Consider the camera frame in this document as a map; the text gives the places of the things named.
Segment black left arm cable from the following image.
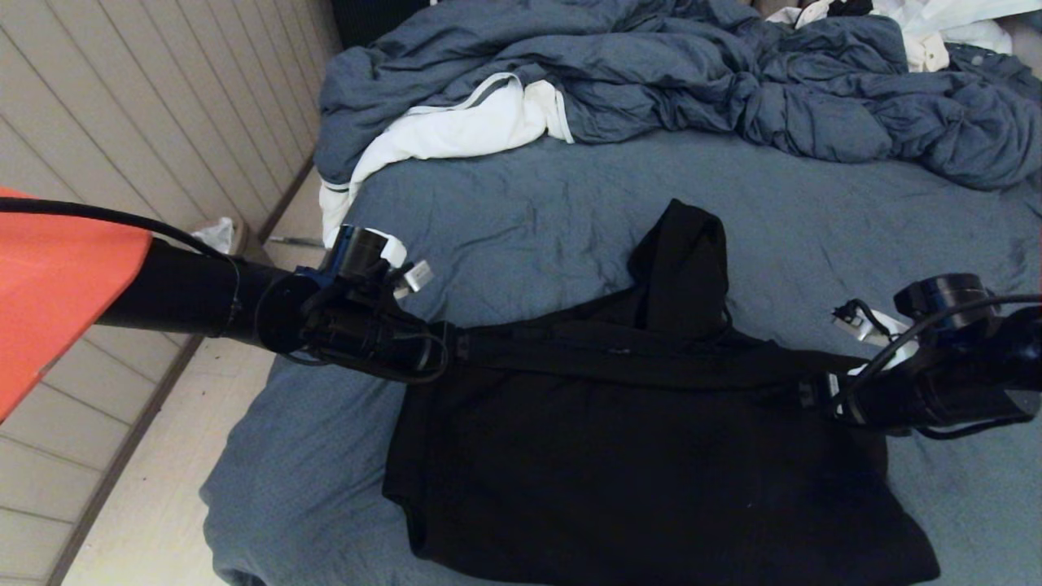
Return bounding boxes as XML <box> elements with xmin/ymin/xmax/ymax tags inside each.
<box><xmin>0</xmin><ymin>198</ymin><xmax>245</xmax><ymax>263</ymax></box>

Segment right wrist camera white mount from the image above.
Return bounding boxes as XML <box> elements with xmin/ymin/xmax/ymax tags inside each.
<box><xmin>832</xmin><ymin>300</ymin><xmax>922</xmax><ymax>377</ymax></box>

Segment black zip hoodie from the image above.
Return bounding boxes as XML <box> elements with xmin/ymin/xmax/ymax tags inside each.
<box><xmin>383</xmin><ymin>199</ymin><xmax>942</xmax><ymax>586</ymax></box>

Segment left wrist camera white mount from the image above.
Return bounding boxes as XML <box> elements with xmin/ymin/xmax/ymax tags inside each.
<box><xmin>326</xmin><ymin>225</ymin><xmax>433</xmax><ymax>295</ymax></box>

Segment crumpled blue duvet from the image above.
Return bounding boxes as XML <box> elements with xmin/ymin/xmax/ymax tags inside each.
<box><xmin>313</xmin><ymin>0</ymin><xmax>1042</xmax><ymax>221</ymax></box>

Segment small black garment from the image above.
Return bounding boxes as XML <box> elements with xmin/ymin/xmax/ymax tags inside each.
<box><xmin>802</xmin><ymin>0</ymin><xmax>873</xmax><ymax>19</ymax></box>

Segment white blanket with grey stripe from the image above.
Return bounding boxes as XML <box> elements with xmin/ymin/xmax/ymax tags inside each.
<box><xmin>319</xmin><ymin>72</ymin><xmax>575</xmax><ymax>247</ymax></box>

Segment blue denim shirt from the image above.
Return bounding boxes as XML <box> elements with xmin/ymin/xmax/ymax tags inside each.
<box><xmin>944</xmin><ymin>45</ymin><xmax>1042</xmax><ymax>107</ymax></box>

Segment white crumpled clothes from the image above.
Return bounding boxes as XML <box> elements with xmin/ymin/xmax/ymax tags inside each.
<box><xmin>765</xmin><ymin>0</ymin><xmax>1042</xmax><ymax>74</ymax></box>

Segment white plastic bin bag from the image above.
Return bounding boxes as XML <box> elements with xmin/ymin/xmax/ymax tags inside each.
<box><xmin>191</xmin><ymin>217</ymin><xmax>239</xmax><ymax>256</ymax></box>

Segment blue bed sheet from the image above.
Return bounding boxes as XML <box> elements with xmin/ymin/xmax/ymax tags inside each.
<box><xmin>201</xmin><ymin>130</ymin><xmax>1042</xmax><ymax>586</ymax></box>

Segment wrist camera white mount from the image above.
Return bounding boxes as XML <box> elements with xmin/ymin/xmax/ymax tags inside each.
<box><xmin>326</xmin><ymin>225</ymin><xmax>433</xmax><ymax>295</ymax></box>
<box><xmin>832</xmin><ymin>300</ymin><xmax>922</xmax><ymax>377</ymax></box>

